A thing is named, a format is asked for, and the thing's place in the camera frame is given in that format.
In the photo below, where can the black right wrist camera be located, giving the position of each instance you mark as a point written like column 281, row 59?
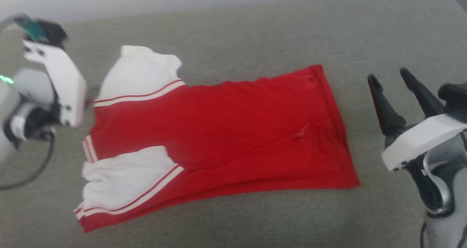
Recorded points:
column 454, row 98

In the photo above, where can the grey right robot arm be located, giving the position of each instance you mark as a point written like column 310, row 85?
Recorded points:
column 445, row 226

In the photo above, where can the grey fabric sofa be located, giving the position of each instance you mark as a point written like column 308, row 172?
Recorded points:
column 233, row 33

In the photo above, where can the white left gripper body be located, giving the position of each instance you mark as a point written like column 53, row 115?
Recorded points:
column 67, row 84

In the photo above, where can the red and white sports jersey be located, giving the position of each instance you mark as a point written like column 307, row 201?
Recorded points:
column 237, row 131

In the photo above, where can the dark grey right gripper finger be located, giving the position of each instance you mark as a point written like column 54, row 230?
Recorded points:
column 423, row 95
column 386, row 113

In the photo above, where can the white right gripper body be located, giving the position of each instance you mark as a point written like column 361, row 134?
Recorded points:
column 419, row 138

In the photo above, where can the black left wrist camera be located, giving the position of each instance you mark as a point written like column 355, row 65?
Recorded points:
column 54, row 31

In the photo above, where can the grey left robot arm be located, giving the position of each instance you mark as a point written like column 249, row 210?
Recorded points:
column 25, row 82

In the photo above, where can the teal connector board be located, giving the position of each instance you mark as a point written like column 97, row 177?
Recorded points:
column 33, row 27

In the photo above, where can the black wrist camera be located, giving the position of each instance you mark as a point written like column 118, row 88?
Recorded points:
column 54, row 31
column 454, row 98

